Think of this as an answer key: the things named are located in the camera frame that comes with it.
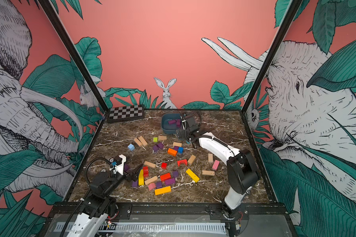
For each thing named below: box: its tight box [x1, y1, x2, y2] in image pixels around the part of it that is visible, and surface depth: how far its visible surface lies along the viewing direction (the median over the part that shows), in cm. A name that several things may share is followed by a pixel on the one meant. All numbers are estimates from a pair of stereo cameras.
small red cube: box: [160, 162, 168, 170], surface depth 91 cm
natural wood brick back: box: [158, 135, 168, 141], surface depth 105 cm
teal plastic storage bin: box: [161, 113, 182, 135], surface depth 113 cm
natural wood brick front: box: [144, 175, 158, 185], surface depth 86 cm
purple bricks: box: [152, 142, 165, 153], surface depth 100 cm
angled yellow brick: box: [185, 168, 201, 183], surface depth 88 cm
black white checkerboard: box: [108, 104, 144, 122], surface depth 117 cm
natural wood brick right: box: [201, 169, 216, 177], surface depth 89 cm
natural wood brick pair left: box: [133, 135, 148, 147], surface depth 103 cm
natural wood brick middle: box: [143, 160, 157, 168], surface depth 92 cm
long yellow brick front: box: [154, 185, 172, 196], surface depth 82 cm
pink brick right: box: [212, 159, 221, 171], surface depth 92 cm
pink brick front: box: [147, 182, 156, 191], surface depth 83 cm
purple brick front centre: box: [165, 177, 176, 186], surface depth 85 cm
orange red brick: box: [160, 172, 172, 182], surface depth 86 cm
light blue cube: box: [127, 143, 135, 152], surface depth 98 cm
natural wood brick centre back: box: [172, 141, 183, 148], surface depth 100 cm
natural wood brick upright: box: [187, 154, 197, 165], surface depth 94 cm
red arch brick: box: [176, 158, 188, 168], surface depth 92 cm
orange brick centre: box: [167, 147, 178, 157], surface depth 97 cm
